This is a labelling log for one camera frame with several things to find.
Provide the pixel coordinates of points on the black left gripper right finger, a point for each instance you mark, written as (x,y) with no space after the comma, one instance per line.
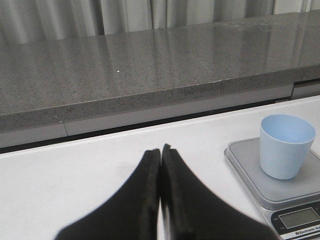
(193,212)

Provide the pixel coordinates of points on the light blue plastic cup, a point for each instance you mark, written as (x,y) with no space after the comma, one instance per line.
(284,142)

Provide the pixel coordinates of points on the silver digital kitchen scale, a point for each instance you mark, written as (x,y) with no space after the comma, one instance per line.
(290,207)

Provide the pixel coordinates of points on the grey curtain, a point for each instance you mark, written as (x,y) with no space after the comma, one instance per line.
(27,21)

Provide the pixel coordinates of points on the grey stone counter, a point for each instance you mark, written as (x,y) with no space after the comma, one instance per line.
(62,90)

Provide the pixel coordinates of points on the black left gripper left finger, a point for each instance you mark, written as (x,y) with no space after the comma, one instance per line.
(130,214)

